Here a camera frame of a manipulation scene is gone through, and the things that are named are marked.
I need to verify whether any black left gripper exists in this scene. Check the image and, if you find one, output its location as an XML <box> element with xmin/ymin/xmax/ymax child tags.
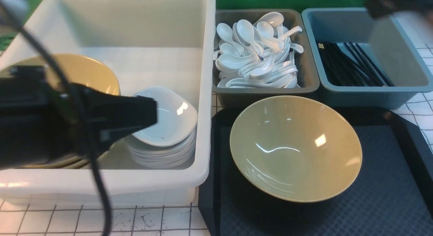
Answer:
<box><xmin>1</xmin><ymin>66</ymin><xmax>158</xmax><ymax>170</ymax></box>

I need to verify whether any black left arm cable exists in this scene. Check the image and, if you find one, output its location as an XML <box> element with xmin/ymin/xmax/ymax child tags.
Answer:
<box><xmin>0</xmin><ymin>0</ymin><xmax>113</xmax><ymax>236</ymax></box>

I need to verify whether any bundle of black chopsticks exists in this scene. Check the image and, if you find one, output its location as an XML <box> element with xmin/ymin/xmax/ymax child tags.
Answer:
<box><xmin>316</xmin><ymin>41</ymin><xmax>395</xmax><ymax>87</ymax></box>

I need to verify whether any black serving tray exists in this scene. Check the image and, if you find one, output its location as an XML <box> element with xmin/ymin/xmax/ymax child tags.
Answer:
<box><xmin>198</xmin><ymin>107</ymin><xmax>433</xmax><ymax>236</ymax></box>

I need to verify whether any stack of white sauce dishes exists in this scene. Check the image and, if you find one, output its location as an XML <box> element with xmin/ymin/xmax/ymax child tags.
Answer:
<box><xmin>124</xmin><ymin>128</ymin><xmax>197</xmax><ymax>169</ymax></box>

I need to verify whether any large white plastic tub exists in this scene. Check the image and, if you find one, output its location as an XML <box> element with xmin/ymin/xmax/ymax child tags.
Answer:
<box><xmin>0</xmin><ymin>0</ymin><xmax>217</xmax><ymax>207</ymax></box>

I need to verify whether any stack of yellow bowls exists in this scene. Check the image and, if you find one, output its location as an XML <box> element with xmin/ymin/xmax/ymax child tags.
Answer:
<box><xmin>1</xmin><ymin>54</ymin><xmax>121</xmax><ymax>169</ymax></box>

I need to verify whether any blue-grey chopstick bin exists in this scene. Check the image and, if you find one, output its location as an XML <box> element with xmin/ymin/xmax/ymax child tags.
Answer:
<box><xmin>301</xmin><ymin>7</ymin><xmax>433</xmax><ymax>110</ymax></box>

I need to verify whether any yellow noodle bowl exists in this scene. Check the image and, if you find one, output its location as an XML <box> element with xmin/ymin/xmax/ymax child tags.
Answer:
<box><xmin>229</xmin><ymin>96</ymin><xmax>363</xmax><ymax>203</ymax></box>

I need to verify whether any white square sauce dish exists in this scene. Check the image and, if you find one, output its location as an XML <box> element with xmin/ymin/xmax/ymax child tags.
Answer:
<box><xmin>132</xmin><ymin>86</ymin><xmax>198</xmax><ymax>147</ymax></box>

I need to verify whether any white ceramic soup spoon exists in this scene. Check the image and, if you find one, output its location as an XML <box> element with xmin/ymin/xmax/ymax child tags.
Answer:
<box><xmin>236</xmin><ymin>19</ymin><xmax>264</xmax><ymax>58</ymax></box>

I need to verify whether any green backdrop cloth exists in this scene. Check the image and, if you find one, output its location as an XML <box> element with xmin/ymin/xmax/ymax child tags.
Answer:
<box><xmin>216</xmin><ymin>0</ymin><xmax>366</xmax><ymax>12</ymax></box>

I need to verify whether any pile of white spoons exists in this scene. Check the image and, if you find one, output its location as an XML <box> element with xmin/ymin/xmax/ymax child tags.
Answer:
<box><xmin>213</xmin><ymin>11</ymin><xmax>304</xmax><ymax>88</ymax></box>

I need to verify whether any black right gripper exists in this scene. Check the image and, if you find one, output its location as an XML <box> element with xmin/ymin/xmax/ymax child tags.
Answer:
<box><xmin>365</xmin><ymin>0</ymin><xmax>432</xmax><ymax>19</ymax></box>

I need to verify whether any grey spoon bin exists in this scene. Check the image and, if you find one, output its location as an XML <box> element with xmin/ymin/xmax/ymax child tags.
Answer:
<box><xmin>212</xmin><ymin>8</ymin><xmax>320</xmax><ymax>108</ymax></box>

